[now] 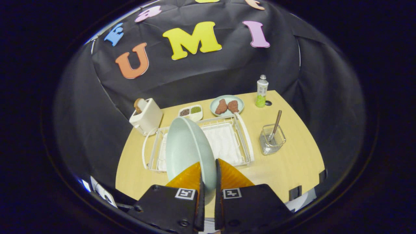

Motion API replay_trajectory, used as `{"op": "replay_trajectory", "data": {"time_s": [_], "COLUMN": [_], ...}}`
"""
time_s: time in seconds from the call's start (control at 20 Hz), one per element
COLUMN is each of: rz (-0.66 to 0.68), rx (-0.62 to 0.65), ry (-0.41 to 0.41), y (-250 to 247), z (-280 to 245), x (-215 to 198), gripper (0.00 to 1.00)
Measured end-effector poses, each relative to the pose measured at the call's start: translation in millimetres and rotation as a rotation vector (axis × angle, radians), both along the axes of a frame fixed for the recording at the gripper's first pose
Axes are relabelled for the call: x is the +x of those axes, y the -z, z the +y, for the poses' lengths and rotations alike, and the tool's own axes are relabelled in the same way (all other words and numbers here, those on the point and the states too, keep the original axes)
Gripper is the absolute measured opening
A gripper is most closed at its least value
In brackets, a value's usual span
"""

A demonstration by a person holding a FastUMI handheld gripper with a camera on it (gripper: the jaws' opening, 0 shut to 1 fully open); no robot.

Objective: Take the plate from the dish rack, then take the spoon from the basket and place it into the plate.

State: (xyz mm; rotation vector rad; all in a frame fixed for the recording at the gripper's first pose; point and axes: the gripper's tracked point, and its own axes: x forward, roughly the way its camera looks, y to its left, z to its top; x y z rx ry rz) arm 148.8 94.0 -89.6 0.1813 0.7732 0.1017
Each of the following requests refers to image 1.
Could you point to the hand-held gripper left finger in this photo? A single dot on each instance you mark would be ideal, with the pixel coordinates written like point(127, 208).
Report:
point(200, 211)

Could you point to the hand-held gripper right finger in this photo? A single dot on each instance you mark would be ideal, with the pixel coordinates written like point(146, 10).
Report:
point(218, 208)

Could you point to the large pale green plate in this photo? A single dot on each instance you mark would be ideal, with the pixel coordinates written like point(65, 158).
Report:
point(185, 149)

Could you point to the small pale green food dish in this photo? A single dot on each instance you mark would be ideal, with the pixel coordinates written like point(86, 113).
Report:
point(227, 97)

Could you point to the white drain mat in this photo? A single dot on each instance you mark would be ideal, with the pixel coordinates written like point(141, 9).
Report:
point(224, 143)

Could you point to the white divided seed tray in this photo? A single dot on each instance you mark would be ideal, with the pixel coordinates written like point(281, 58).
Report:
point(190, 115)

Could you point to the brown meat piece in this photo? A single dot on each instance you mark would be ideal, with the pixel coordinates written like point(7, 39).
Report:
point(233, 106)
point(221, 107)

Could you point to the white toaster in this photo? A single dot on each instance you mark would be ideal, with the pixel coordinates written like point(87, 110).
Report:
point(148, 117)

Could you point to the green and white bottle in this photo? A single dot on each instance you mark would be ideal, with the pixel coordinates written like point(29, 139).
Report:
point(261, 94)

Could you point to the brown bread slice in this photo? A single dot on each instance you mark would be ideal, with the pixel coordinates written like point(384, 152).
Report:
point(138, 105)

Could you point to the black table bracket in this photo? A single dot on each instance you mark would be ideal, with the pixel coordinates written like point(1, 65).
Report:
point(322, 175)
point(295, 192)

